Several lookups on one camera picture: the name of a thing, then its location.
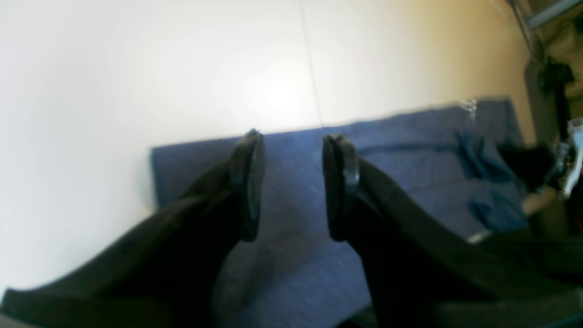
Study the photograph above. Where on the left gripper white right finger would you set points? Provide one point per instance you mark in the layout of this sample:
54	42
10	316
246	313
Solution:
420	274

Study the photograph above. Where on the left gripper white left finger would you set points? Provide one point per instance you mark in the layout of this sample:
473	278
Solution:
161	274

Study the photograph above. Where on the blue-grey T-shirt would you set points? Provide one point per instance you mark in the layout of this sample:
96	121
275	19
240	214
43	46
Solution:
295	276

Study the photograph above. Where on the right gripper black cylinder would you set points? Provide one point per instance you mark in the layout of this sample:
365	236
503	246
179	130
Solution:
541	165

